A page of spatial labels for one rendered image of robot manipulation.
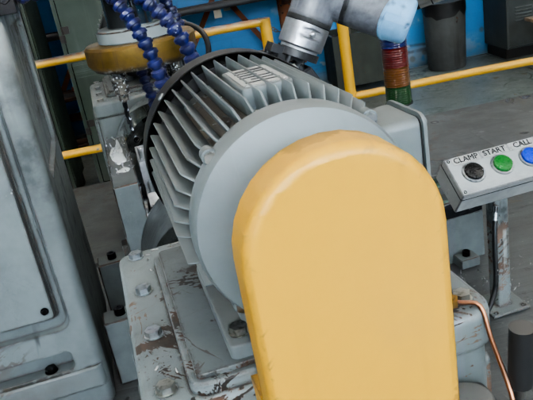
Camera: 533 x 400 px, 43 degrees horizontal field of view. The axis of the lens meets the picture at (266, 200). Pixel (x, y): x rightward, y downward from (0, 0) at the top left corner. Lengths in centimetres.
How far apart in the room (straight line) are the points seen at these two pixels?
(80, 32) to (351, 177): 400
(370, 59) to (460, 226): 474
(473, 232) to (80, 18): 333
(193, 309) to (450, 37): 582
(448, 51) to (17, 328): 557
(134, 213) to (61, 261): 13
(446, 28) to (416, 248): 591
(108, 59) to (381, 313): 74
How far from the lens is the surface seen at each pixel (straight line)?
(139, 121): 139
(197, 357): 52
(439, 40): 632
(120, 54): 105
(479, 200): 109
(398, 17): 109
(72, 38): 434
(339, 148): 37
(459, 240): 135
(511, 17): 649
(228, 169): 43
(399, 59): 157
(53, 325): 109
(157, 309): 63
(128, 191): 103
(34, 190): 100
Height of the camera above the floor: 146
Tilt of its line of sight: 22 degrees down
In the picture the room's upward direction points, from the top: 10 degrees counter-clockwise
